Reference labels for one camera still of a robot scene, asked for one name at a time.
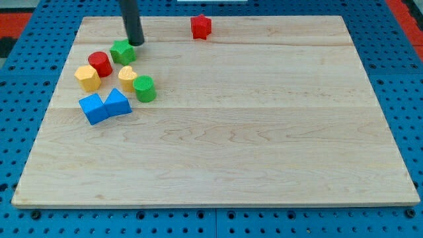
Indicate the yellow hexagon block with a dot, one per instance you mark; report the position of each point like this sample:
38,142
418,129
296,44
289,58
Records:
87,78

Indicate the blue cube block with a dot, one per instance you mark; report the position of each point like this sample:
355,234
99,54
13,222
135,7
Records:
93,108

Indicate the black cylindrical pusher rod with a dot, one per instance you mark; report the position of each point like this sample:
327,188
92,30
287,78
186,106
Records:
132,23

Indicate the wooden board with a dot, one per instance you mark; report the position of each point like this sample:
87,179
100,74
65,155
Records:
266,112

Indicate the blue triangle block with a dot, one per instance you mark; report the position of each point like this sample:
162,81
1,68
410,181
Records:
117,104

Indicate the red cylinder block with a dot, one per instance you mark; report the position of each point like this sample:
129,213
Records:
100,61

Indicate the yellow heart block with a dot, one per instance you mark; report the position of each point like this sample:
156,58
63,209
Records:
126,77

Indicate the green star block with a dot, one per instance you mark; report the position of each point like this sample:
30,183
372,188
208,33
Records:
122,52

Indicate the red star block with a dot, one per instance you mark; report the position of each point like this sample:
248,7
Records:
201,27

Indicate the green cylinder block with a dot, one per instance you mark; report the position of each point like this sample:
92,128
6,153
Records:
144,88

